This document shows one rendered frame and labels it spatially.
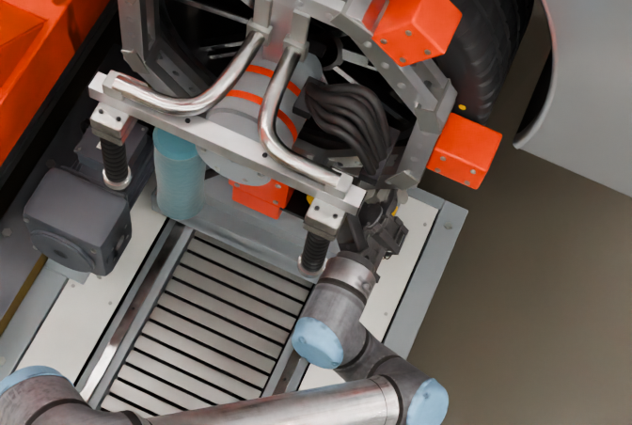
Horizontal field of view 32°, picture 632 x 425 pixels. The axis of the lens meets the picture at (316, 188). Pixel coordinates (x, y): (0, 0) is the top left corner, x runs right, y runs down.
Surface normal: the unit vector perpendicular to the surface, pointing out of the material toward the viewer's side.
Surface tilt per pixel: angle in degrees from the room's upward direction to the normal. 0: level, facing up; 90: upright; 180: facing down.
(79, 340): 0
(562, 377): 0
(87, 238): 23
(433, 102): 45
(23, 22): 36
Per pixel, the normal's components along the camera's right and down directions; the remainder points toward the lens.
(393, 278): 0.11, -0.43
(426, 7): 0.61, -0.11
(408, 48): -0.40, 0.81
